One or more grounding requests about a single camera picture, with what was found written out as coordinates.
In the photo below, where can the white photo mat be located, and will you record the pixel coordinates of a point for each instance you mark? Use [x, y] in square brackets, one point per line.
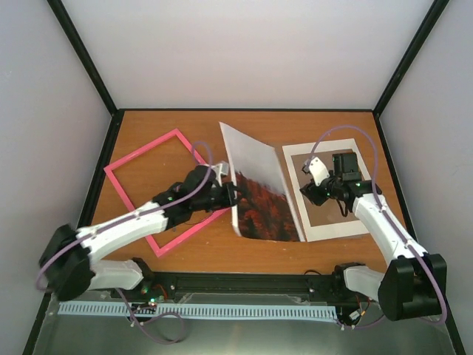
[331, 231]

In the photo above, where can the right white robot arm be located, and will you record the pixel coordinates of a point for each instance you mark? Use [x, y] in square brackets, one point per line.
[414, 284]

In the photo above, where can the light blue cable duct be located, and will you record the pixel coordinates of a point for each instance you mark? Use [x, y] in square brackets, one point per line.
[204, 311]

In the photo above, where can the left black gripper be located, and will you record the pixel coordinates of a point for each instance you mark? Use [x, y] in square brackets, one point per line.
[229, 200]

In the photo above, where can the pink picture frame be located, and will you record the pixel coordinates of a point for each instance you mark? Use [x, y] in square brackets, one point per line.
[115, 174]

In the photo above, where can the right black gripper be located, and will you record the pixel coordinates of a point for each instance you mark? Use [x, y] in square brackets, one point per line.
[312, 195]

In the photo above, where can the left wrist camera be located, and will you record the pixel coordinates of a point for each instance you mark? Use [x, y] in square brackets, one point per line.
[221, 169]

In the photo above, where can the black enclosure frame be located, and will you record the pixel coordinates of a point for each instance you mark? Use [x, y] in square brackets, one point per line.
[60, 12]

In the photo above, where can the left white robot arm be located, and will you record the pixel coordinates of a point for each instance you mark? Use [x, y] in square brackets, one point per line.
[74, 260]

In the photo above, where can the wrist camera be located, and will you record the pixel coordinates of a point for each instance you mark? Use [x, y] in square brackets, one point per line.
[317, 169]
[221, 169]

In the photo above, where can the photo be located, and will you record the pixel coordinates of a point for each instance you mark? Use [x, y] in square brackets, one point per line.
[265, 210]

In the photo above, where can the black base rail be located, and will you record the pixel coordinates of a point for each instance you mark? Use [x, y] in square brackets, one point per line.
[319, 285]

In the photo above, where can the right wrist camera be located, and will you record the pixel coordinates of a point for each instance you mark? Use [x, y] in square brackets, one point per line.
[317, 169]

